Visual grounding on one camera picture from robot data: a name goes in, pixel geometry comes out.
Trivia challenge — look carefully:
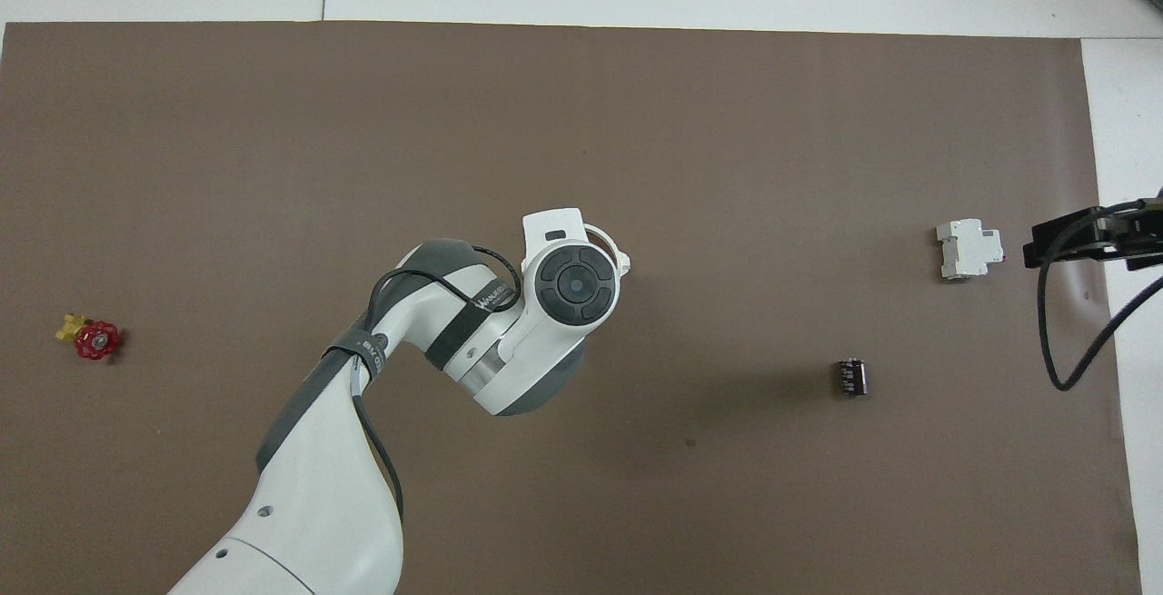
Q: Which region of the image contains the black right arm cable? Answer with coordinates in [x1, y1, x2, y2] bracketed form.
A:
[1038, 199, 1163, 392]

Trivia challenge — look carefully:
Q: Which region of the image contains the white half-ring pipe clamp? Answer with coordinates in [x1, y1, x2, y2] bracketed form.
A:
[581, 223, 631, 276]

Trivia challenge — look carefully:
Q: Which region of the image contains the red handwheel yellow valve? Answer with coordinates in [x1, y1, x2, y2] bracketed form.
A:
[55, 312, 124, 362]

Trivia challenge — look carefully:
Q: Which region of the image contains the white circuit breaker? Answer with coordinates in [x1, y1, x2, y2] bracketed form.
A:
[936, 218, 1005, 283]

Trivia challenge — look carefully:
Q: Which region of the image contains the brown table mat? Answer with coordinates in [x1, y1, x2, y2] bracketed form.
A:
[0, 21, 1144, 595]

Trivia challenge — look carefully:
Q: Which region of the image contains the small black connector block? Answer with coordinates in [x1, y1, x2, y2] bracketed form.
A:
[833, 356, 869, 399]

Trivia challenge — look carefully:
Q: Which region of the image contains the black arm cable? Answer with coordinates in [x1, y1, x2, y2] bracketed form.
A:
[1038, 199, 1163, 392]
[348, 245, 524, 525]

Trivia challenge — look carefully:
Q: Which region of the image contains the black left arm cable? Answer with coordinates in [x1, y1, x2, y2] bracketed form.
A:
[348, 245, 524, 525]

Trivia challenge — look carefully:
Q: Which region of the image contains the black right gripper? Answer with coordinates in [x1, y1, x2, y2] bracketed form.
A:
[1022, 186, 1163, 272]

